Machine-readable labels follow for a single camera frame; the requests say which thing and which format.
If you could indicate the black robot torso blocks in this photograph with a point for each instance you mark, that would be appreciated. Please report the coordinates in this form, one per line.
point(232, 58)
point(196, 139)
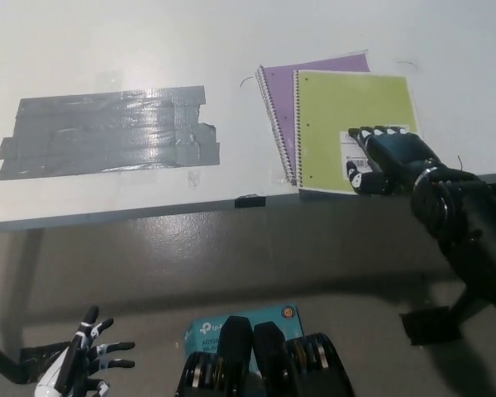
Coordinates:
point(239, 364)

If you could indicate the grey duct tape patch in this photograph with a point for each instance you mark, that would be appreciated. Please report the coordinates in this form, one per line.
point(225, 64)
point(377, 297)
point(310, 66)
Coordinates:
point(107, 132)

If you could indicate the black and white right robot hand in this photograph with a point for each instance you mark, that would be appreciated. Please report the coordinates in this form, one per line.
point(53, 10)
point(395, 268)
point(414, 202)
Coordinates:
point(397, 157)

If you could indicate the small clear tape piece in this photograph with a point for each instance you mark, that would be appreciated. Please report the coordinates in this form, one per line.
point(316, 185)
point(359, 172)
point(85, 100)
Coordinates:
point(193, 178)

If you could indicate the green spiral notebook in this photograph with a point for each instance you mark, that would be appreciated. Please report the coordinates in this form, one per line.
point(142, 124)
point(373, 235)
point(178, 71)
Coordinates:
point(343, 103)

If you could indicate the teal router box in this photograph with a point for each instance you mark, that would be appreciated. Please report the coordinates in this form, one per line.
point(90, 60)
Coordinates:
point(208, 331)

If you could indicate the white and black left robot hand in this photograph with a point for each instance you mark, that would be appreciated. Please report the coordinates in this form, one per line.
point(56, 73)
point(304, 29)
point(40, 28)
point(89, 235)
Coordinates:
point(72, 360)

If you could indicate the purple spiral notebook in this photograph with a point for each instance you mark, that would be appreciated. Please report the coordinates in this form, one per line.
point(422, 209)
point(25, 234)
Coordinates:
point(279, 103)

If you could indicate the small black tape piece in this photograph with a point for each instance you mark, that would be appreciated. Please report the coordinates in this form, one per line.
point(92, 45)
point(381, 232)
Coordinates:
point(250, 202)

